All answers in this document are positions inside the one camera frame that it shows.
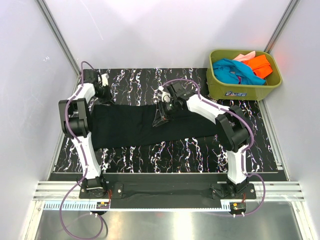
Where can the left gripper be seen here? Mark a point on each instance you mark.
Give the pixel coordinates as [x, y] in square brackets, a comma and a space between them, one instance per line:
[108, 99]

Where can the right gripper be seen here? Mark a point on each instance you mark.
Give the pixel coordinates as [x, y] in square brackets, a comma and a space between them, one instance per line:
[161, 117]

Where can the black t-shirt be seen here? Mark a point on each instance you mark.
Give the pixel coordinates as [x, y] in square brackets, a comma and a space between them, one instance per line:
[116, 126]

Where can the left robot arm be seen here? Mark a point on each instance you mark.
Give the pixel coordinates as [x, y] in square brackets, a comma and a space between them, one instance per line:
[76, 124]

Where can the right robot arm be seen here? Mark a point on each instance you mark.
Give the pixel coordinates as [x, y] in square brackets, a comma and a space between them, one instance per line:
[232, 130]

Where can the black marbled table mat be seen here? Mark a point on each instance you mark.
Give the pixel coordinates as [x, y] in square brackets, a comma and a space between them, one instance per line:
[137, 86]

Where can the blue t-shirt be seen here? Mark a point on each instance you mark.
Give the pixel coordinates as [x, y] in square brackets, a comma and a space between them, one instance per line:
[235, 73]

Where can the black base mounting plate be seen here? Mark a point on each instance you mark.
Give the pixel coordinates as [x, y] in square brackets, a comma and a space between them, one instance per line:
[152, 191]

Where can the olive green plastic bin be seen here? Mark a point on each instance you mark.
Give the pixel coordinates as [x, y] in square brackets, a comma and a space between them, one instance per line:
[220, 91]

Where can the pink t-shirt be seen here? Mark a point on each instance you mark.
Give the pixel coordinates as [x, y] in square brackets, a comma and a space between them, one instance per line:
[245, 57]

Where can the orange t-shirt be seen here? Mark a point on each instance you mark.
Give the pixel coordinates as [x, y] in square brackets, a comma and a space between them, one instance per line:
[260, 66]

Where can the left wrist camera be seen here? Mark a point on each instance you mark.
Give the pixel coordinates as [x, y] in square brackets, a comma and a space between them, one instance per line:
[103, 79]

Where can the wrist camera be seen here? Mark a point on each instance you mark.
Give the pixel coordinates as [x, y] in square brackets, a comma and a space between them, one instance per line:
[103, 79]
[173, 91]

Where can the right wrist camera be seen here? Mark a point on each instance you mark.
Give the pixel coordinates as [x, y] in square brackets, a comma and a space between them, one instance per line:
[173, 91]

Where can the left aluminium frame post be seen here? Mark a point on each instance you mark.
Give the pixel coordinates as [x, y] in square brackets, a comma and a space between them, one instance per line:
[49, 18]

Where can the aluminium frame post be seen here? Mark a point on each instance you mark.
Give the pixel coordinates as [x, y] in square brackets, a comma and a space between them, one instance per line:
[49, 18]
[288, 12]

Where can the right aluminium frame post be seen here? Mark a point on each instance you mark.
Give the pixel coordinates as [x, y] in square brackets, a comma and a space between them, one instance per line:
[288, 12]

